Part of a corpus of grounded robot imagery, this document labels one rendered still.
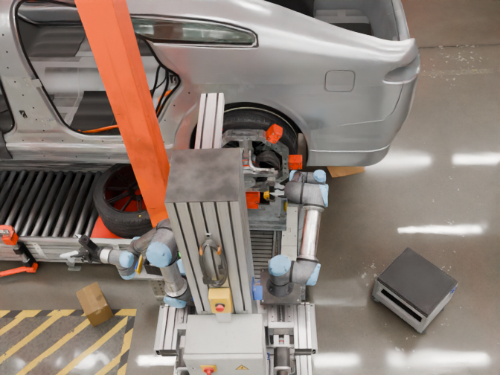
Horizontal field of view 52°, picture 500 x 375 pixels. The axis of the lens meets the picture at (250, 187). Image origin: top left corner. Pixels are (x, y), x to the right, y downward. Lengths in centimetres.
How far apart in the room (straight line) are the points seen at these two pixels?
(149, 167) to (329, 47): 120
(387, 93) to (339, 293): 150
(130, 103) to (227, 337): 120
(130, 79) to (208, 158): 81
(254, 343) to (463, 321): 196
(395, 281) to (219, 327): 154
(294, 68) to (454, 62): 316
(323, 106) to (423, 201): 159
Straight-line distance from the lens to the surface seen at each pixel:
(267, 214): 391
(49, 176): 457
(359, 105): 316
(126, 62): 244
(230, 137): 322
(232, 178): 174
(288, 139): 332
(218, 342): 230
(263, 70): 299
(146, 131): 270
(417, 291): 352
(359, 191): 439
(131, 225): 372
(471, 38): 633
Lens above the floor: 332
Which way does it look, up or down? 49 degrees down
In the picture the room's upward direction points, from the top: 5 degrees counter-clockwise
